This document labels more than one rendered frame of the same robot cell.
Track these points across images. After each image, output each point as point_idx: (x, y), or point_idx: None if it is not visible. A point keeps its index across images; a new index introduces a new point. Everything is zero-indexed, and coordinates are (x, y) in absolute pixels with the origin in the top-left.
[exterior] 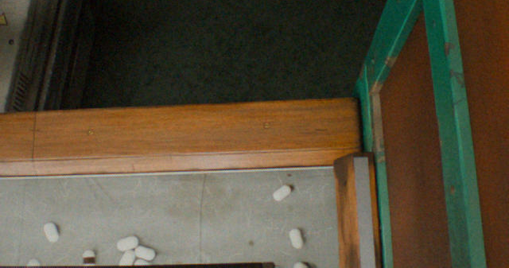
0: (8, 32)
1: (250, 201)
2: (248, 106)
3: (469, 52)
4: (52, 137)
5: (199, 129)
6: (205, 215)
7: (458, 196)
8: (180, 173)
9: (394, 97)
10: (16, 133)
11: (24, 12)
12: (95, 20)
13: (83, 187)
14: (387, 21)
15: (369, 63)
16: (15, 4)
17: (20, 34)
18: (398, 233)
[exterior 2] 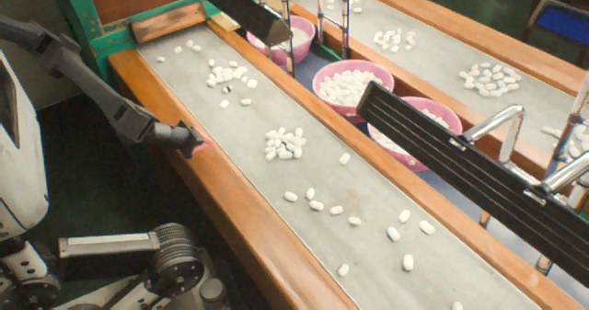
0: (122, 289)
1: (169, 66)
2: (125, 76)
3: None
4: (176, 121)
5: (144, 84)
6: (184, 74)
7: None
8: (169, 86)
9: None
10: None
11: (101, 289)
12: None
13: (196, 109)
14: None
15: (89, 28)
16: (96, 300)
17: (121, 280)
18: None
